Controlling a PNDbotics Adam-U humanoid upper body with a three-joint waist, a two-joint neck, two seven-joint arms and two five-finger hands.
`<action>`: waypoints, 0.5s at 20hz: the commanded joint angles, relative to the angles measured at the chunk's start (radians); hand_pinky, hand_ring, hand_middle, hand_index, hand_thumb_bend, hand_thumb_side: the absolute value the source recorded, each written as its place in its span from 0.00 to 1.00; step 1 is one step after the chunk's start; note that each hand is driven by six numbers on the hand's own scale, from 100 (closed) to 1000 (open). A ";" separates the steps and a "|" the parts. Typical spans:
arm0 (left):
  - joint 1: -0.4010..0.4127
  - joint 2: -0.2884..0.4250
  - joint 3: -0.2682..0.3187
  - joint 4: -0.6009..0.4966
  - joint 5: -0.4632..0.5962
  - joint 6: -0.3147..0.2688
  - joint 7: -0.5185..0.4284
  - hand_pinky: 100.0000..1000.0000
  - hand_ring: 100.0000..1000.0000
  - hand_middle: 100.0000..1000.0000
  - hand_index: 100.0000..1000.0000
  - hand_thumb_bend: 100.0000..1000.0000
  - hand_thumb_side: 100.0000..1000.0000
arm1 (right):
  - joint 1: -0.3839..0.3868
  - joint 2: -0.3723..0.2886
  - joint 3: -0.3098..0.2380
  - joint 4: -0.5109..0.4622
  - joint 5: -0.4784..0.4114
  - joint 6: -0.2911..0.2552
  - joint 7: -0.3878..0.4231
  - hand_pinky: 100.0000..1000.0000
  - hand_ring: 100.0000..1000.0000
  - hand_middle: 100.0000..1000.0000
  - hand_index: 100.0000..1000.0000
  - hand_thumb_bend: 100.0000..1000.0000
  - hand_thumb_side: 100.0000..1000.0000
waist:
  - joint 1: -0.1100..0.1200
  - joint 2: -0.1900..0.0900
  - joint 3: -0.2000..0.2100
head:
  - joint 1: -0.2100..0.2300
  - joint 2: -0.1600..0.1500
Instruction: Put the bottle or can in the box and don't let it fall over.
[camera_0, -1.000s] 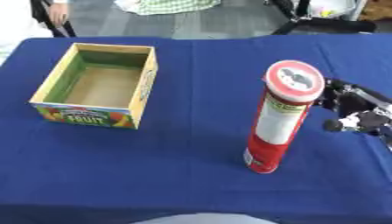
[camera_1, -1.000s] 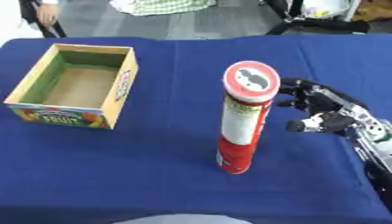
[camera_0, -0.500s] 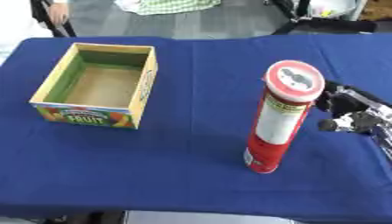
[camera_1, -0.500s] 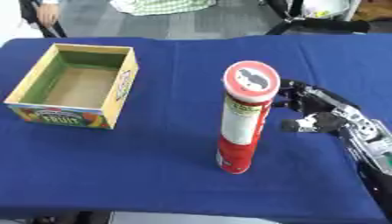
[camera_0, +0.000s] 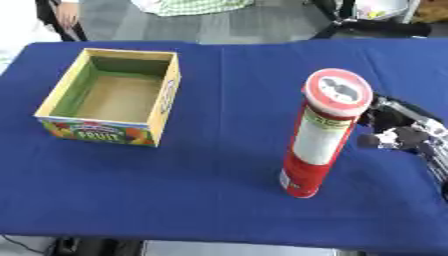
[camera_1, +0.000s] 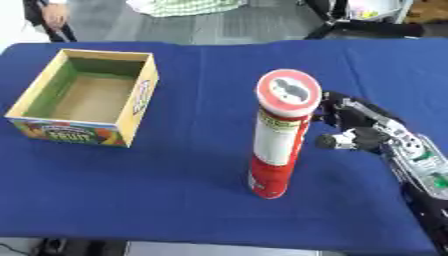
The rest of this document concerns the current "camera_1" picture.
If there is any person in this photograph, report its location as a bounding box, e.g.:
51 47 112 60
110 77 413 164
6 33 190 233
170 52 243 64
21 0 79 43

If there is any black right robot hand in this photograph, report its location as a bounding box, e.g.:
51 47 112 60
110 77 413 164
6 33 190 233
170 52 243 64
311 90 412 154

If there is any tan cardboard box green inside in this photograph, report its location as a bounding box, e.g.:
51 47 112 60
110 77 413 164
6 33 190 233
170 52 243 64
3 48 161 149

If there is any red and white tube can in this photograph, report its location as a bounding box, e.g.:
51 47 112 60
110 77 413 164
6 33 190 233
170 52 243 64
246 68 324 200

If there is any black chair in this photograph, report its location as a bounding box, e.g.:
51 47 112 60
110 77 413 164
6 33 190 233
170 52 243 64
301 0 427 41

